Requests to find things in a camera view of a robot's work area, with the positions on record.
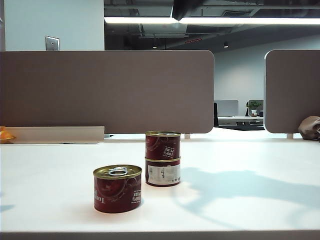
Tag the red tomato paste can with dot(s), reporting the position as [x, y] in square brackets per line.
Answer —
[112, 192]
[160, 146]

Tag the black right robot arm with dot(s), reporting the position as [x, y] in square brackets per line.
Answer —
[180, 9]

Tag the red can with white label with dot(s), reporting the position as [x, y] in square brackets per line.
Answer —
[162, 172]

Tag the wide brown desk partition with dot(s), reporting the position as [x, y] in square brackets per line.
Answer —
[105, 92]

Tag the grey background desk partition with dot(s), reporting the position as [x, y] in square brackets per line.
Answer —
[227, 108]

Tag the white background desk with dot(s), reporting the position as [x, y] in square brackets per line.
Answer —
[240, 118]

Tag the potted green plant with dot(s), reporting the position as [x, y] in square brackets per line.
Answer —
[254, 106]

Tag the black ceiling spotlight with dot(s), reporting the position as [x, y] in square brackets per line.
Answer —
[225, 45]

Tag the long ceiling light strip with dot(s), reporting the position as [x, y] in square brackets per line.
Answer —
[225, 20]

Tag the narrow brown desk partition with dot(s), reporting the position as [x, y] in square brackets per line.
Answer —
[292, 92]

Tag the brown bag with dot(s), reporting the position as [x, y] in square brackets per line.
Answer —
[308, 127]

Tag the yellow cloth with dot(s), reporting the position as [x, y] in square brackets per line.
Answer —
[5, 135]

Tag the metal wall plate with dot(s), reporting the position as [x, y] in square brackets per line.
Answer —
[52, 43]

